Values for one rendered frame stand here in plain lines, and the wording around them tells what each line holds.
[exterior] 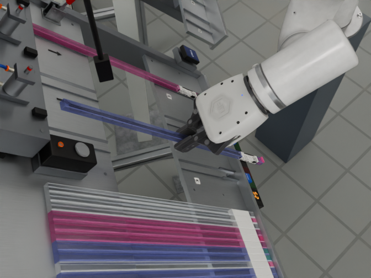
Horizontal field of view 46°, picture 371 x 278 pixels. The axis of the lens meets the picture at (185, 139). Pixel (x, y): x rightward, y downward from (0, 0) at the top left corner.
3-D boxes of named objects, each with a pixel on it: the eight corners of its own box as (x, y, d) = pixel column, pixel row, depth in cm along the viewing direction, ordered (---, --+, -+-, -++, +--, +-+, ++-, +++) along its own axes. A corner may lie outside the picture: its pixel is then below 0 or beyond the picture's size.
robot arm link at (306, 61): (258, 54, 76) (261, 75, 68) (328, 8, 71) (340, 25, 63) (284, 90, 79) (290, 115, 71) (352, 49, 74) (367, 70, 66)
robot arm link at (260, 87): (253, 53, 72) (237, 63, 73) (273, 95, 67) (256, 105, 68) (273, 73, 78) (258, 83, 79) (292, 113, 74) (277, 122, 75)
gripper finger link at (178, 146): (202, 126, 76) (172, 145, 79) (208, 142, 75) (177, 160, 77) (211, 132, 79) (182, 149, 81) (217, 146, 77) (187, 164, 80)
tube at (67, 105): (257, 160, 98) (261, 157, 98) (259, 165, 98) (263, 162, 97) (59, 102, 62) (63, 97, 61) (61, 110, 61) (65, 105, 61)
